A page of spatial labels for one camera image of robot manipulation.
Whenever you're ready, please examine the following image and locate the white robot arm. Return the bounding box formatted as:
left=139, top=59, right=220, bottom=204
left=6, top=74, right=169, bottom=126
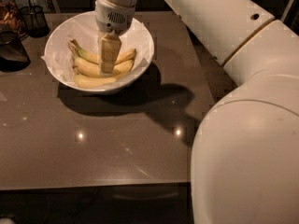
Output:
left=164, top=0, right=299, bottom=224

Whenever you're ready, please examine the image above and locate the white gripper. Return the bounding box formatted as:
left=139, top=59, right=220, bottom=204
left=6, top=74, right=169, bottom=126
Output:
left=95, top=0, right=136, bottom=75

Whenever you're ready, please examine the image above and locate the yellow banana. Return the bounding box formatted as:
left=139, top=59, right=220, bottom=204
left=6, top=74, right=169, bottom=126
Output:
left=68, top=45, right=135, bottom=77
left=68, top=39, right=136, bottom=65
left=74, top=68, right=130, bottom=89

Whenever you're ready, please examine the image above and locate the white paper liner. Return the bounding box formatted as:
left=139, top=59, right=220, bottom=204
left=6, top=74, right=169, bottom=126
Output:
left=41, top=17, right=151, bottom=86

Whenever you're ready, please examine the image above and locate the dark glass container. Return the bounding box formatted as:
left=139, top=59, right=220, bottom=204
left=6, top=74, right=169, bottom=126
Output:
left=0, top=31, right=30, bottom=72

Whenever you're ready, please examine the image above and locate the glass jar with snacks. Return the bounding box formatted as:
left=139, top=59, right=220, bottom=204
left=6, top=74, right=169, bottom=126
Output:
left=0, top=0, right=28, bottom=40

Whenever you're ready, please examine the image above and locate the black mesh cup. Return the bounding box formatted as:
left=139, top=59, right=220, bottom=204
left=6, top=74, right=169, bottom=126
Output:
left=20, top=0, right=50, bottom=38

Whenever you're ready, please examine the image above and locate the white bowl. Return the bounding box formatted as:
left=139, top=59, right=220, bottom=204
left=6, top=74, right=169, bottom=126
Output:
left=43, top=10, right=155, bottom=95

